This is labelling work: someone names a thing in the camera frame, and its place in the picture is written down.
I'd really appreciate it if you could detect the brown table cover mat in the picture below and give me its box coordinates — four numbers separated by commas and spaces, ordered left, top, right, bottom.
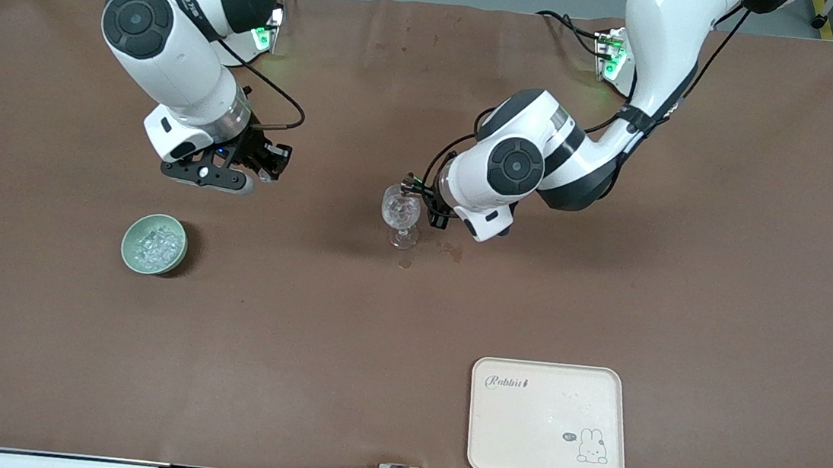
0, 0, 833, 468

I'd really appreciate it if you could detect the clear wine glass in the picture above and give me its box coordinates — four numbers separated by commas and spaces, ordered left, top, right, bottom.
377, 183, 424, 252

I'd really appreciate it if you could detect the green ceramic bowl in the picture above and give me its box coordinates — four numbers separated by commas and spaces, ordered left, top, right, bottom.
119, 211, 192, 279

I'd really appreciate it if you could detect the cream rabbit print tray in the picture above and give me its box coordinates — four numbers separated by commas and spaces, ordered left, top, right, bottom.
463, 355, 635, 468

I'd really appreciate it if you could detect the black base power cable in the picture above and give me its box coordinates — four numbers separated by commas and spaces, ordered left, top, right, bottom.
531, 8, 608, 59

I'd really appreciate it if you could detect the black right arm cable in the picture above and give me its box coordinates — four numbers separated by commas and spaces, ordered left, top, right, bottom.
208, 37, 313, 134

